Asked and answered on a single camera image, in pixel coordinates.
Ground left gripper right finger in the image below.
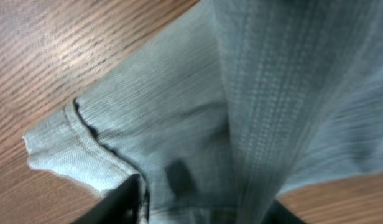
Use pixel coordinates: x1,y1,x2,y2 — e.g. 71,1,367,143
262,200,307,224

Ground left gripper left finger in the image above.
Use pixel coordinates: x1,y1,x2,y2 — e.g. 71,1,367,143
72,174,141,224

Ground light blue denim shorts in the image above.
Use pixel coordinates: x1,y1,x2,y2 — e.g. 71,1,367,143
24,1,383,223

